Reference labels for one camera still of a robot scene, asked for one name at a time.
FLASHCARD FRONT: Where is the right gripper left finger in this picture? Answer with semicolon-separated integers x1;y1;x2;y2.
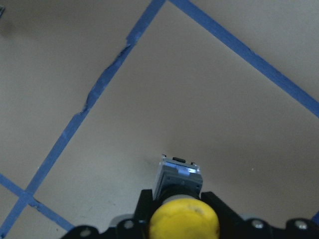
62;189;153;239

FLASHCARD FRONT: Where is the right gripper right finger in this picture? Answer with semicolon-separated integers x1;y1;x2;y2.
201;192;319;239

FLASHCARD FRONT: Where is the yellow push button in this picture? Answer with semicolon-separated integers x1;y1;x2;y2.
148;154;220;239

